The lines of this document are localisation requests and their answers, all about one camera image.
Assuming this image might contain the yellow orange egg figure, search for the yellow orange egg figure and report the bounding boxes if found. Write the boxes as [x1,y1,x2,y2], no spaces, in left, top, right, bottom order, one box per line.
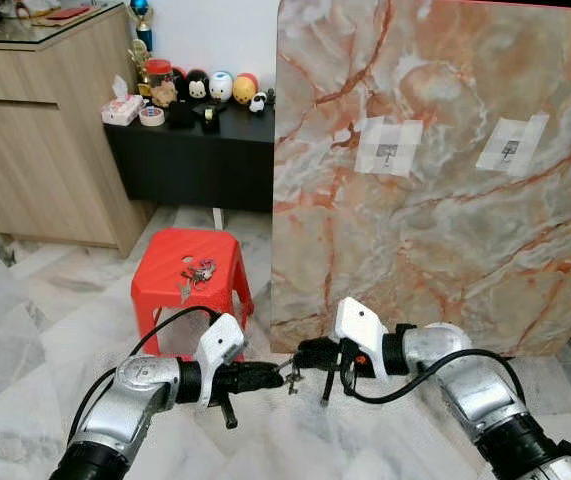
[232,73,259,106]

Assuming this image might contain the gold trophy with blue ball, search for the gold trophy with blue ball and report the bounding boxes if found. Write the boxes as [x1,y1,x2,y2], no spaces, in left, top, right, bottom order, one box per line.
[127,0,156,96]

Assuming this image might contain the light wooden cabinet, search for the light wooden cabinet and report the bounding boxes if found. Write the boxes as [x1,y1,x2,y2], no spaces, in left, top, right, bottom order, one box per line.
[0,5,156,258]

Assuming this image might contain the black low table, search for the black low table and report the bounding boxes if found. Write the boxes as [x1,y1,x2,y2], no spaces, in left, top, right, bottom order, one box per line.
[103,100,276,213]

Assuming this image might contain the white tape roll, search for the white tape roll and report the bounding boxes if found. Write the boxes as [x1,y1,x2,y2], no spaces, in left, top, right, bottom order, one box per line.
[138,105,164,128]

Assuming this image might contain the red flat item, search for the red flat item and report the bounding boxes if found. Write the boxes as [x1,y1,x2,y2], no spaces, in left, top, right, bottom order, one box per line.
[43,5,93,21]

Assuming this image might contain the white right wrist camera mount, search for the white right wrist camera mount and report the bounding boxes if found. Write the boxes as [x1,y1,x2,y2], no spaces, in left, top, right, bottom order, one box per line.
[333,297,386,379]

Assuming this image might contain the key bunch with red tag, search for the key bunch with red tag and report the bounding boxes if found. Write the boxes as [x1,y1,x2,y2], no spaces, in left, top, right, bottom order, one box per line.
[178,258,218,303]

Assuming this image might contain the red lidded clear jar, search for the red lidded clear jar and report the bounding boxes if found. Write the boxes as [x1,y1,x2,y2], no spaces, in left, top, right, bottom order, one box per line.
[145,58,176,106]

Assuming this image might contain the white egg figure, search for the white egg figure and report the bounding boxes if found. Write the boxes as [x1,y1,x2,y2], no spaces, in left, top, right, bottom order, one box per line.
[210,70,234,101]

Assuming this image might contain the black pouch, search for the black pouch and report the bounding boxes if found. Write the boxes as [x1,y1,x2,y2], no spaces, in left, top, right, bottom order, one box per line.
[165,100,196,128]

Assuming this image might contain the orange marble pattern board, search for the orange marble pattern board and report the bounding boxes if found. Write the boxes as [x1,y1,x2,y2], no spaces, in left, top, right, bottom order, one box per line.
[270,0,571,358]

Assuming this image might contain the clear taped wall hook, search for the clear taped wall hook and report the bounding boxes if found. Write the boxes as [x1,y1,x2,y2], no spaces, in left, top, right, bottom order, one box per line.
[355,117,424,178]
[475,113,550,178]

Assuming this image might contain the pink white tissue box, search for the pink white tissue box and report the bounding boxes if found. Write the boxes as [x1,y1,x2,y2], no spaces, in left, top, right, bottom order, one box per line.
[102,75,144,126]

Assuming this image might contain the red plastic stool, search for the red plastic stool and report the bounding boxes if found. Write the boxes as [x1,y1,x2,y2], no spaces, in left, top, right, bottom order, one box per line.
[130,228,256,359]

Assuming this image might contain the black egg figure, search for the black egg figure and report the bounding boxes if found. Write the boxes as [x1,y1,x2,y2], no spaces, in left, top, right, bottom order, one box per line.
[185,70,211,101]

